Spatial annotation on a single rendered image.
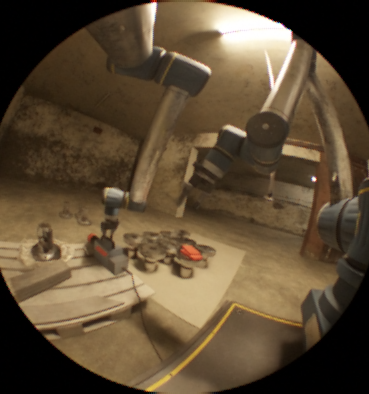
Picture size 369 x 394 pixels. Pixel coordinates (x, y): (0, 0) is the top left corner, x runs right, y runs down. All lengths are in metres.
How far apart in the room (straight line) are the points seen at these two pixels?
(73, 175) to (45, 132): 2.08
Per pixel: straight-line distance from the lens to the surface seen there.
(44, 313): 0.83
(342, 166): 0.67
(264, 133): 0.36
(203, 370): 0.51
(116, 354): 0.87
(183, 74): 0.53
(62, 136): 5.94
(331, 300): 0.45
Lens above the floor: 0.82
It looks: 1 degrees down
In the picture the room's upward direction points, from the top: 13 degrees clockwise
